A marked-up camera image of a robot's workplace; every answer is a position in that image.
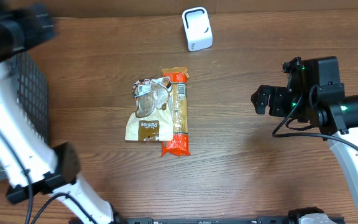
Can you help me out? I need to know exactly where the beige brown snack pouch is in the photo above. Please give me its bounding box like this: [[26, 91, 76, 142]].
[[125, 77, 173, 141]]

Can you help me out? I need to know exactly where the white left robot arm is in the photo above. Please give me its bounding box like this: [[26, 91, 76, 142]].
[[0, 1, 124, 223]]

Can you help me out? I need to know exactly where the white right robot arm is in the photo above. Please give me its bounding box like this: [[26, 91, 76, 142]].
[[251, 56, 358, 212]]

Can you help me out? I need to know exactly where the white barcode scanner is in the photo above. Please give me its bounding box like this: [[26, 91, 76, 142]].
[[181, 7, 213, 52]]

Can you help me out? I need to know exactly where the orange spaghetti pasta packet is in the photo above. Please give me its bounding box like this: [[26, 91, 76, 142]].
[[161, 67, 191, 156]]

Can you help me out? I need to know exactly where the grey plastic mesh basket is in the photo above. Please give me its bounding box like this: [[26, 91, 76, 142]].
[[0, 52, 50, 180]]

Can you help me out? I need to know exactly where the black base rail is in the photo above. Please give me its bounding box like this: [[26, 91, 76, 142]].
[[68, 216, 345, 224]]

